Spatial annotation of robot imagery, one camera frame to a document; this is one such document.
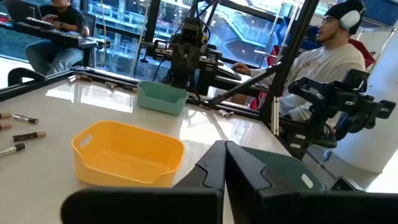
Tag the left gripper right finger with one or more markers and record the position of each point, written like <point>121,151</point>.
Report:
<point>280,208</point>

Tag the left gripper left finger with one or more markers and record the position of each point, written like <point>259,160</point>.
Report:
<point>140,205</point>

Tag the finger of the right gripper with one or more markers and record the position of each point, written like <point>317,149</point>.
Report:
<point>193,67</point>
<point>179,65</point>

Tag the yellow plastic bin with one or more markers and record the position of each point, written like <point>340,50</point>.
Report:
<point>124,168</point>

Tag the mint green plastic bin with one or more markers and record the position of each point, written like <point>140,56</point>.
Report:
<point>161,102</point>

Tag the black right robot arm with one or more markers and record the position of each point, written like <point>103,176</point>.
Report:
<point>206,82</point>

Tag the person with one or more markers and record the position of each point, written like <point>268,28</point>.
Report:
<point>326,65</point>
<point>62,18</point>

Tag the black desk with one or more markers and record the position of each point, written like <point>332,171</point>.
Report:
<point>62,39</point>

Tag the red chair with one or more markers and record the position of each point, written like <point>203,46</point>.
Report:
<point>363,53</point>

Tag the black chair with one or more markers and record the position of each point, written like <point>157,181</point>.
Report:
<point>21,72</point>

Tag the black laptop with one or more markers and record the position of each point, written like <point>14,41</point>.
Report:
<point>18,9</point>

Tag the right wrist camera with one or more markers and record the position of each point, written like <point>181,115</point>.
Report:
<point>191,31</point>

